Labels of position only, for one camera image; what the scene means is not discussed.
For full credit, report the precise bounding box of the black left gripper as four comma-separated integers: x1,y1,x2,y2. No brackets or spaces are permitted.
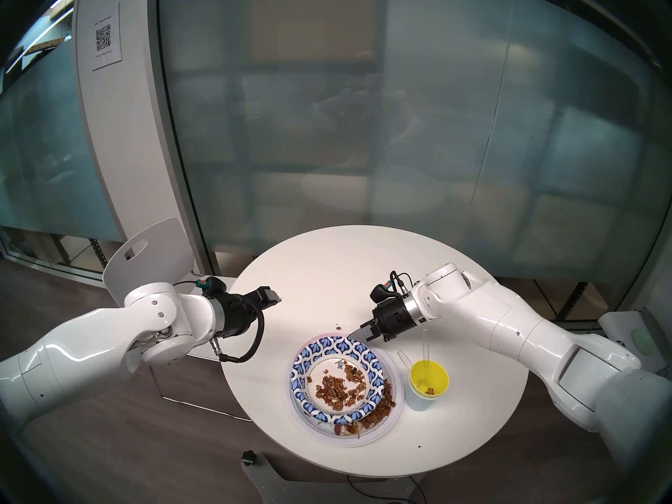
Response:
213,285,282,338

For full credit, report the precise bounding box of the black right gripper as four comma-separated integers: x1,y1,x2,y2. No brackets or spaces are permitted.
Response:
349,297,421,345

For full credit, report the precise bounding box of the blue patterned paper bowl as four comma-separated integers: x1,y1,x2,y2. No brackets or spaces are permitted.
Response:
290,335,386,425

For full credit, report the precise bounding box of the yellow plastic cup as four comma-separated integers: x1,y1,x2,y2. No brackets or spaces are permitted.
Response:
409,360,450,400

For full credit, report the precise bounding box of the brown granola crumbs heap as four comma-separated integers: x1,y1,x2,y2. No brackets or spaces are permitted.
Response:
315,365,368,412

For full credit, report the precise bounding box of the brown food scraps heap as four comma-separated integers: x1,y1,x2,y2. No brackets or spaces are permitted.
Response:
333,380,398,438

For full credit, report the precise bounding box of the light blue plastic cup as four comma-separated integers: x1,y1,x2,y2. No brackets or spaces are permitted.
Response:
407,382,447,412

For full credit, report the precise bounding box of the white chair with green pad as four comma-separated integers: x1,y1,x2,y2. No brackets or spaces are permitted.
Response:
598,310,665,375

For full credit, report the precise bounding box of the green round seat pad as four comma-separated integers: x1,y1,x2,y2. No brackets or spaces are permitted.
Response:
632,327,657,356

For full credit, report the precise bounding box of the black left arm hose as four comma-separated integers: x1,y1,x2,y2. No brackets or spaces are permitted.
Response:
210,309,265,364

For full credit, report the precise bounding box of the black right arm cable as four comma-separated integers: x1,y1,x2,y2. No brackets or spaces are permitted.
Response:
390,270,418,296

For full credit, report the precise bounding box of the white chair with handle hole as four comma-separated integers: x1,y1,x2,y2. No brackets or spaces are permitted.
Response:
102,218,253,422

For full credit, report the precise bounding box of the black cable under table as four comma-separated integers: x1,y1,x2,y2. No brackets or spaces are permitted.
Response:
345,474,422,504

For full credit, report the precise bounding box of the perforated metal shelf bracket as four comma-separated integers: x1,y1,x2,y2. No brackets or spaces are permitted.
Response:
556,281,590,323

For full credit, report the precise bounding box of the QR code wall sign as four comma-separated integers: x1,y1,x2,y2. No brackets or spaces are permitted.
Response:
92,3,123,72

